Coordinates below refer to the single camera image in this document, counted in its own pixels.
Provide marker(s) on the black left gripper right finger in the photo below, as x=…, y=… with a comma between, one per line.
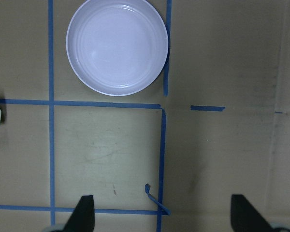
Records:
x=245, y=218

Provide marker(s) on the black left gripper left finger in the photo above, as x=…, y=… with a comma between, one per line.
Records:
x=83, y=217

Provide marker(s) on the lavender round plate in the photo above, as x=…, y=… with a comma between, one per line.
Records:
x=117, y=47

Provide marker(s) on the brown paper table cover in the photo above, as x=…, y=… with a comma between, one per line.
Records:
x=167, y=159

